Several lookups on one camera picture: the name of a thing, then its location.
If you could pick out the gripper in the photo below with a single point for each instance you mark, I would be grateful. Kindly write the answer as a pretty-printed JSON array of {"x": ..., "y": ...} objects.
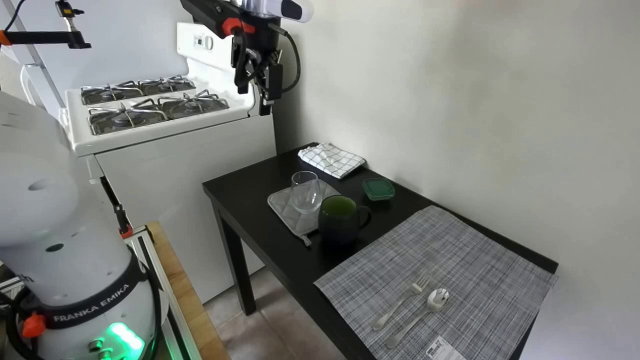
[{"x": 257, "y": 45}]

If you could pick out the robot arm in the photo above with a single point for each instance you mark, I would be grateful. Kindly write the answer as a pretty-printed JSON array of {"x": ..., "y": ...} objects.
[{"x": 60, "y": 210}]

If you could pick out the clear glass cup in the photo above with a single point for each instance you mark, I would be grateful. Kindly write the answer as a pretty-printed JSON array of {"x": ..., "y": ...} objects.
[{"x": 306, "y": 195}]

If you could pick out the stove burner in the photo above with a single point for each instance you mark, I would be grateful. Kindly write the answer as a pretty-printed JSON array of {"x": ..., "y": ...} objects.
[
  {"x": 192, "y": 105},
  {"x": 111, "y": 93},
  {"x": 165, "y": 85},
  {"x": 125, "y": 119}
]

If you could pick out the white checked cloth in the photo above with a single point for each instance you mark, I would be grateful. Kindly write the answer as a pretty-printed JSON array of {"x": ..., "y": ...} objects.
[{"x": 331, "y": 160}]

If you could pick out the white gas stove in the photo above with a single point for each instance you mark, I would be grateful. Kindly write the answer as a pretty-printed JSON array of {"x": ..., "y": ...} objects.
[{"x": 170, "y": 175}]

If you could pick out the grey pot holder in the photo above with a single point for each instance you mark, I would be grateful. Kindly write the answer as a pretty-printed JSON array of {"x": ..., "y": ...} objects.
[{"x": 285, "y": 210}]

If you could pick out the small green lidded container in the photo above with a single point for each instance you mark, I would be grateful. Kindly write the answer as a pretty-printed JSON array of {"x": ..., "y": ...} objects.
[{"x": 378, "y": 190}]

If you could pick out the dark green mug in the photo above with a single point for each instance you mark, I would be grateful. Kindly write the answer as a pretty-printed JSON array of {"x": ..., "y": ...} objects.
[{"x": 340, "y": 222}]

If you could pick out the black clamp with orange tip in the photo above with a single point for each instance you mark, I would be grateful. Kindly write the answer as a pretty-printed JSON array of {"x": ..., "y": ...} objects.
[{"x": 120, "y": 212}]

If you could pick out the silver fork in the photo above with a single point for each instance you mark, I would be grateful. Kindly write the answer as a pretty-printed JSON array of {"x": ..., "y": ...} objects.
[{"x": 400, "y": 303}]

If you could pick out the silver spoon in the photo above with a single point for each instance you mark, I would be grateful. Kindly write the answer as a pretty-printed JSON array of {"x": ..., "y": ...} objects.
[{"x": 436, "y": 300}]

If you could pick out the grey woven placemat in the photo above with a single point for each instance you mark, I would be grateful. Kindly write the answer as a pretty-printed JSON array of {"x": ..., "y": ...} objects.
[{"x": 475, "y": 270}]

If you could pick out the camera on mount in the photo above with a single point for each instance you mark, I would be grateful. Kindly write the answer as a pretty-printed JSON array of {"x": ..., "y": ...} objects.
[{"x": 45, "y": 37}]

